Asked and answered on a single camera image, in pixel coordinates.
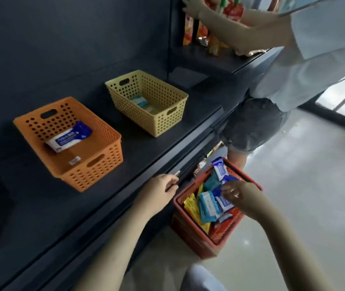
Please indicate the person's left hand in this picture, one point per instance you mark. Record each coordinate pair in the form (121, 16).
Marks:
(154, 193)

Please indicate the person's right hand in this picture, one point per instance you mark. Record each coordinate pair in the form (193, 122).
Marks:
(246, 196)

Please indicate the person's right fingers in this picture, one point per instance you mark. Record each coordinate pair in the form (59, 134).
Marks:
(229, 193)

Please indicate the person's left fingers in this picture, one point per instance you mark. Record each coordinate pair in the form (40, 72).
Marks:
(170, 182)

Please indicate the dark blue wipes packet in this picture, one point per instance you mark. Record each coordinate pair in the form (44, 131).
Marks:
(69, 136)
(220, 168)
(224, 204)
(225, 216)

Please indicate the person's right forearm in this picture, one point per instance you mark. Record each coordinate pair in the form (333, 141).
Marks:
(293, 254)

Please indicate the person's left forearm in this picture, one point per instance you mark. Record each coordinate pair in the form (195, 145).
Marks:
(115, 248)

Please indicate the small silver shelf clip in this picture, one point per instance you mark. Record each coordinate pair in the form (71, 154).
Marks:
(177, 172)

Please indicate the teal wipes packet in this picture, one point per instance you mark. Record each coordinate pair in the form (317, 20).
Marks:
(211, 182)

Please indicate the light blue wipes packet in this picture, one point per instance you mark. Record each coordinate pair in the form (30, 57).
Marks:
(207, 207)
(139, 101)

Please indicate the yellow wipes packet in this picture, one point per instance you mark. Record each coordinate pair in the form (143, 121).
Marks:
(193, 209)

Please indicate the dark metal shelf unit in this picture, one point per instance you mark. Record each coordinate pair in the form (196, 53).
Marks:
(148, 154)

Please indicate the colourful snack packets under shelf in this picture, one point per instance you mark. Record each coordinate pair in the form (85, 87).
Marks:
(204, 162)

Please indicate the red plastic shopping basket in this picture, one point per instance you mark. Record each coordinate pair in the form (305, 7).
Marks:
(218, 236)

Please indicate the yellow perforated plastic basket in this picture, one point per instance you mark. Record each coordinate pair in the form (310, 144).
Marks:
(163, 118)

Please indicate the orange perforated plastic basket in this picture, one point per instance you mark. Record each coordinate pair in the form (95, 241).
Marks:
(99, 175)

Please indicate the person's grey trouser leg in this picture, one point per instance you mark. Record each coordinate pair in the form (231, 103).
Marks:
(202, 280)

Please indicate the white label sticker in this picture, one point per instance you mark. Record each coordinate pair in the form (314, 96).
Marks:
(74, 160)

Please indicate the yellow snack packet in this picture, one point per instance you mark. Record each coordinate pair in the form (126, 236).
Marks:
(214, 46)

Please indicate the orange snack packet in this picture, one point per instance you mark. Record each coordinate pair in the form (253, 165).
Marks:
(202, 34)
(188, 30)

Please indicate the red snack packet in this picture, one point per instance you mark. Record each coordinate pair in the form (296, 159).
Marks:
(233, 9)

